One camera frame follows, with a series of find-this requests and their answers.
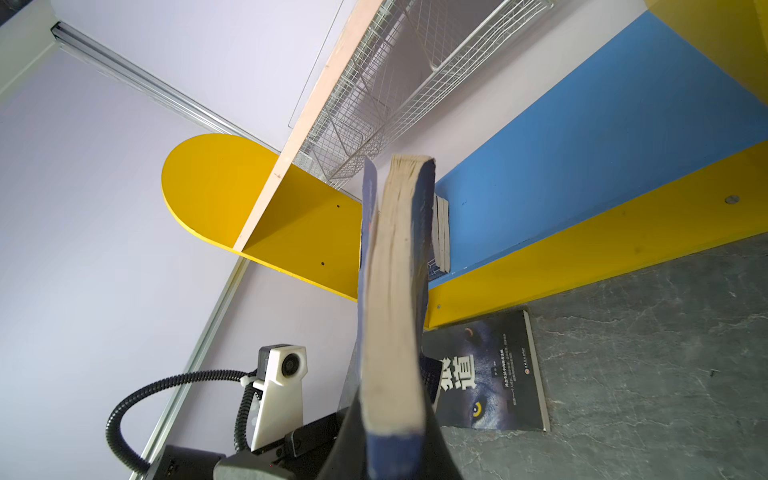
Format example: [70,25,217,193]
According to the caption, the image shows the white wire basket behind shelf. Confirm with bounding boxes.
[293,0,555,189]

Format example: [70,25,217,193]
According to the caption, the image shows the black wolf cover book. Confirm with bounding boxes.
[422,309,550,432]

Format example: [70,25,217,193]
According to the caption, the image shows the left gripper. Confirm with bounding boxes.
[146,409,347,479]

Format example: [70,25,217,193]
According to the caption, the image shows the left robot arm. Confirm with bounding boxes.
[105,370,347,479]

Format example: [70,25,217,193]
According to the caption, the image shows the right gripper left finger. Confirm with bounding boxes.
[318,395,366,480]

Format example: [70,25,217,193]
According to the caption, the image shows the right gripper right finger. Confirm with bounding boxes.
[419,413,462,480]

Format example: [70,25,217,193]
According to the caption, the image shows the blue book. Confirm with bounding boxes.
[358,155,435,479]

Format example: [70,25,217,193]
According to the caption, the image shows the yellow bookshelf pink blue shelves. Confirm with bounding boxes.
[160,0,768,330]

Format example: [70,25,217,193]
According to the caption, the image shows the blue book Yijing label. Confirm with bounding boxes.
[428,195,451,281]

